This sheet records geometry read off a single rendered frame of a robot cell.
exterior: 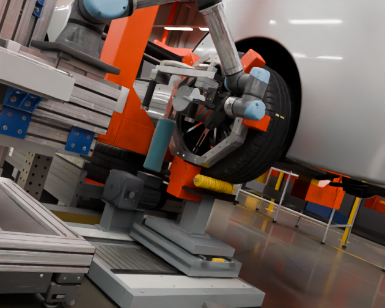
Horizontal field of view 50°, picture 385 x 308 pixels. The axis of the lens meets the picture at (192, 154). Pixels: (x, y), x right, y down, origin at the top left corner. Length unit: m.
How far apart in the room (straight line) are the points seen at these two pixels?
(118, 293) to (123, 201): 0.65
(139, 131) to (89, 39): 1.06
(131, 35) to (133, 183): 0.78
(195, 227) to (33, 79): 1.24
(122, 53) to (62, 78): 1.05
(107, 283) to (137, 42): 1.25
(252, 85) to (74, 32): 0.64
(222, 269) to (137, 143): 0.84
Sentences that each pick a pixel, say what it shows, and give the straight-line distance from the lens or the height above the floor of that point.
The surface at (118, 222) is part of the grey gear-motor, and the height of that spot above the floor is 0.12.
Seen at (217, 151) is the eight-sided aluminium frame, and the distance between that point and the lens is 1.90.
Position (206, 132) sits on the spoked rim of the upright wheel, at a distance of 2.13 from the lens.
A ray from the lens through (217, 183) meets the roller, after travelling 2.03.
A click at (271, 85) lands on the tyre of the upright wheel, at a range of 1.97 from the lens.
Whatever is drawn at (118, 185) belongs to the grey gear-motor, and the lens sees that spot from 2.16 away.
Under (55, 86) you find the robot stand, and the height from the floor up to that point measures 0.69.
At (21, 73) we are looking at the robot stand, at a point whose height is 0.69.
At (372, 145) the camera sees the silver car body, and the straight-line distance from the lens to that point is 1.78.
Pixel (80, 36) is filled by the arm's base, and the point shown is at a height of 0.87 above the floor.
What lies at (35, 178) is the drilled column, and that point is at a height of 0.24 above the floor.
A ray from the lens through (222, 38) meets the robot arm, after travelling 1.63.
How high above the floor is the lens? 0.65
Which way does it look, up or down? 1 degrees down
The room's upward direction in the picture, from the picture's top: 19 degrees clockwise
